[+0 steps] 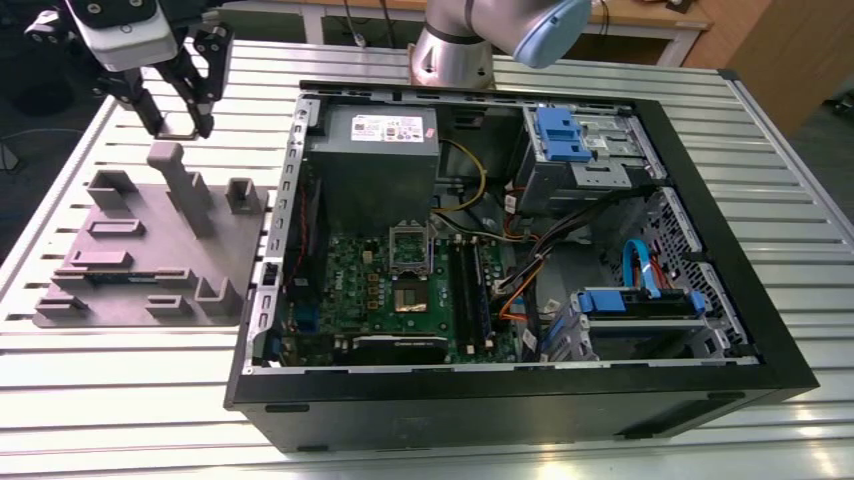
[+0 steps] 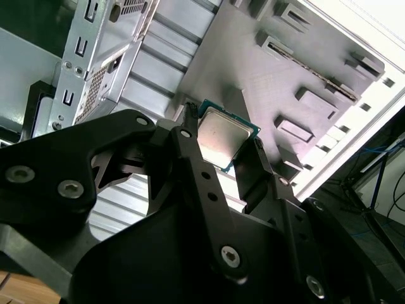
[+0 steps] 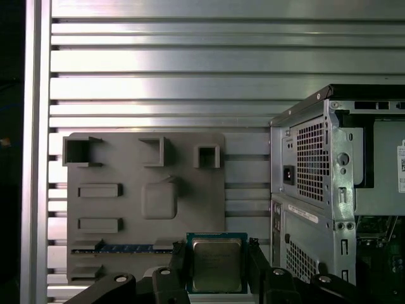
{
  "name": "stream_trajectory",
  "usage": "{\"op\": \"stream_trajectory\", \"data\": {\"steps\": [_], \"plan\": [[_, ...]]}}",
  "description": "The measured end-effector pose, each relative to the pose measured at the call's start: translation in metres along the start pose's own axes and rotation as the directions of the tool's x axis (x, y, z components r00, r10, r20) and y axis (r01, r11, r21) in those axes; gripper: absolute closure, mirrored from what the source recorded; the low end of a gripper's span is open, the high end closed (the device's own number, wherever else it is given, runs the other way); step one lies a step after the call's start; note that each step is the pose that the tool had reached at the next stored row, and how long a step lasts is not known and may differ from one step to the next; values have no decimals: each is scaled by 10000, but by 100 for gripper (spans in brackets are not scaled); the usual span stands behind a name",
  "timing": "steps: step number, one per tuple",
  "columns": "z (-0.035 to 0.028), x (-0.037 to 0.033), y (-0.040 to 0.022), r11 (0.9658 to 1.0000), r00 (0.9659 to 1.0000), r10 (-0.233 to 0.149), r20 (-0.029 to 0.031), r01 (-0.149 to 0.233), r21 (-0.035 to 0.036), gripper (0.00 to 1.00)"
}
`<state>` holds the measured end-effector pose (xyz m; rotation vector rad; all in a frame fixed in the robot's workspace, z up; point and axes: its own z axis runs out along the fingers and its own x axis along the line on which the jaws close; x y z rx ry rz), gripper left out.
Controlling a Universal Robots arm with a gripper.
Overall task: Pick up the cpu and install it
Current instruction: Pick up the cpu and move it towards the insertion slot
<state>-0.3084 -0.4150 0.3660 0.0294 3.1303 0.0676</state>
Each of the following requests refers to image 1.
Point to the white desk frame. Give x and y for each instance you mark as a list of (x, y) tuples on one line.
[(312, 30)]

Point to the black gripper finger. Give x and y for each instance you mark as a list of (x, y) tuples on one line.
[(209, 60), (129, 90)]

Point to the blue drive carrier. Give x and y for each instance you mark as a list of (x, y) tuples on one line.
[(560, 135)]

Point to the metal drive cage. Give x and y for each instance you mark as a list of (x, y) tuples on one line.
[(600, 175)]

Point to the black case fan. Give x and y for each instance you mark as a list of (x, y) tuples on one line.
[(315, 235)]

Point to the green motherboard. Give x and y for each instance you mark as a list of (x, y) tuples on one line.
[(360, 265)]

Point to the grey parts rack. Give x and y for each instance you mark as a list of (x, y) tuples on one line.
[(166, 230)]

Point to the wooden cabinet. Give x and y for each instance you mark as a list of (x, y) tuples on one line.
[(787, 50)]

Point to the RAM stick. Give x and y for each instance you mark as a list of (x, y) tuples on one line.
[(122, 279)]

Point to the silver disk bay frame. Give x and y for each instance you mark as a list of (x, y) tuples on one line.
[(647, 324)]

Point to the blue VGA port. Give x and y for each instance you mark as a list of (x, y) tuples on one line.
[(273, 350)]

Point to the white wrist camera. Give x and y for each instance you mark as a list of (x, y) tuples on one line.
[(126, 40)]

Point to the wooden desk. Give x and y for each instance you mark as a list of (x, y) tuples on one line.
[(653, 17)]

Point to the CPU socket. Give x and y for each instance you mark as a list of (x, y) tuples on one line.
[(411, 298)]

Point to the black graphics card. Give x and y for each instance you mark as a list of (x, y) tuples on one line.
[(400, 345)]

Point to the hard disk with blue carrier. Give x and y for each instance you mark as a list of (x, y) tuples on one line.
[(607, 302)]

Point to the black PC case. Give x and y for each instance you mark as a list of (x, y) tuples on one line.
[(507, 410)]

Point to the grey power supply unit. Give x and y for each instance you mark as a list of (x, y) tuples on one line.
[(373, 180)]

